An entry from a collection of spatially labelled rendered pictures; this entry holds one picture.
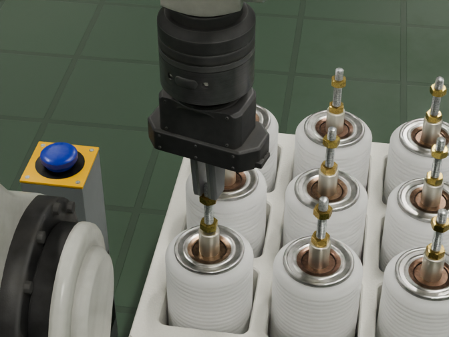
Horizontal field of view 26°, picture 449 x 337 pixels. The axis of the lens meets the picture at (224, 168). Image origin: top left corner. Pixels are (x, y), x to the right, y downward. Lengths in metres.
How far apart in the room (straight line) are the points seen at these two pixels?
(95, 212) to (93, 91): 0.65
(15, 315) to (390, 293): 0.52
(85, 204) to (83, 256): 0.43
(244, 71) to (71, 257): 0.32
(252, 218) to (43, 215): 0.53
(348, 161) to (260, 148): 0.30
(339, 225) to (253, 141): 0.22
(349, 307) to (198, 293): 0.16
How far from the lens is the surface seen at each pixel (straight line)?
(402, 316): 1.04
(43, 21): 1.95
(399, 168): 1.21
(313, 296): 1.02
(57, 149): 1.07
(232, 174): 1.12
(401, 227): 1.11
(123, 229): 1.45
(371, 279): 1.13
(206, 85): 0.87
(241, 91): 0.88
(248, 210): 1.12
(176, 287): 1.05
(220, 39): 0.84
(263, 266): 1.14
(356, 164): 1.21
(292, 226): 1.13
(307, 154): 1.20
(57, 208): 0.64
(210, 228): 1.02
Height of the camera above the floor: 0.98
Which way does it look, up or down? 39 degrees down
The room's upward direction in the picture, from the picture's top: straight up
